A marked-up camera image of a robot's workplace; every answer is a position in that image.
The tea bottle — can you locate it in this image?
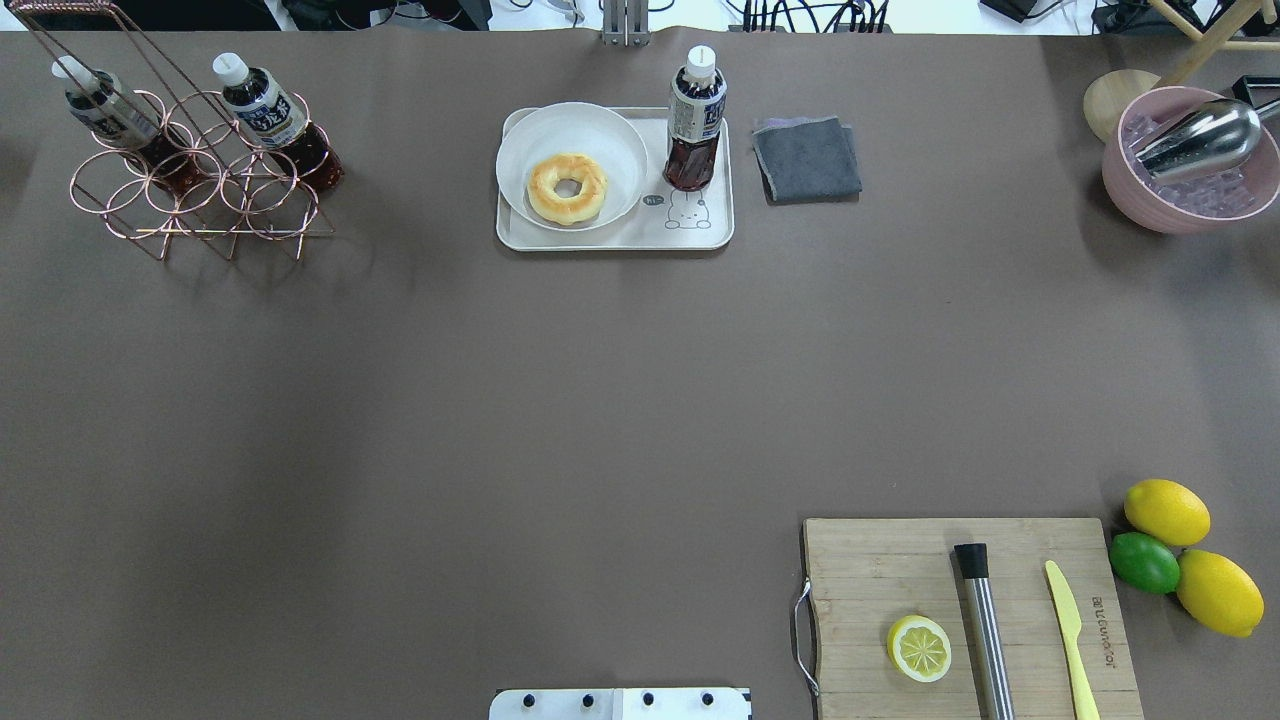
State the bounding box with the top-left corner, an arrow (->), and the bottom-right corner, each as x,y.
211,53 -> 344,193
51,55 -> 204,196
663,45 -> 727,192

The cream rabbit serving tray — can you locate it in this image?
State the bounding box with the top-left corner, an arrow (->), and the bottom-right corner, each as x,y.
495,108 -> 735,252

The white round plate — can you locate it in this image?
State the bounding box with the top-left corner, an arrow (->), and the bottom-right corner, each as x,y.
495,102 -> 648,232

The folded grey cloth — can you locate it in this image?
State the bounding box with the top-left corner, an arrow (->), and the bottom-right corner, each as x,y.
751,117 -> 864,205

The wooden cutting board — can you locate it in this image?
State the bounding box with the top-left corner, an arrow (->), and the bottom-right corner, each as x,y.
803,518 -> 1144,719

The half lemon slice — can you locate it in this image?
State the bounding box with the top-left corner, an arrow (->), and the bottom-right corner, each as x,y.
884,614 -> 952,683

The steel muddler black tip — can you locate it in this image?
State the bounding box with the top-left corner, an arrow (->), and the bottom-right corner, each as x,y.
954,543 -> 1016,719

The yellow plastic knife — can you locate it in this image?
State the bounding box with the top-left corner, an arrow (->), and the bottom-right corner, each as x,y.
1044,560 -> 1101,720

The wooden cup stand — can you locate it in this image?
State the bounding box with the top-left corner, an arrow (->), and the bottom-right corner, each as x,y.
1083,1 -> 1279,142

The green lime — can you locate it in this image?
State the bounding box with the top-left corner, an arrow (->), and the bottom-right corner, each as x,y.
1108,532 -> 1181,594

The yellow lemon upper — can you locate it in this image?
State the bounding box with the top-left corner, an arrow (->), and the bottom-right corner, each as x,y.
1123,478 -> 1212,547

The yellow lemon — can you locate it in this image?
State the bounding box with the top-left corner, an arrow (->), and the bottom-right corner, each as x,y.
1123,478 -> 1212,547
1175,550 -> 1265,638

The pink ice bowl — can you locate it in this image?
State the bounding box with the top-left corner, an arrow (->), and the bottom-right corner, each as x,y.
1102,86 -> 1277,234

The yellow lemon lower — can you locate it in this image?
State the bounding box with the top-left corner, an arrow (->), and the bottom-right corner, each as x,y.
1175,550 -> 1265,638

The steel ice scoop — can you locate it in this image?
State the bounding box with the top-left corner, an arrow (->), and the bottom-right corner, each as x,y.
1134,97 -> 1263,184

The glazed ring donut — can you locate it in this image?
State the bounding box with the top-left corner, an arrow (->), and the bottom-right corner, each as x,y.
526,152 -> 609,225

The aluminium frame post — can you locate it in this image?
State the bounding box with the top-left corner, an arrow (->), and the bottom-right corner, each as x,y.
600,0 -> 652,47

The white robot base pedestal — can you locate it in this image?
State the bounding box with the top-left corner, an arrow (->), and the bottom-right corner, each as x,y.
488,685 -> 754,719

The copper wire bottle rack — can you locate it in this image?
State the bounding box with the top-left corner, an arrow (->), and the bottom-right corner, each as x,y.
6,1 -> 334,261

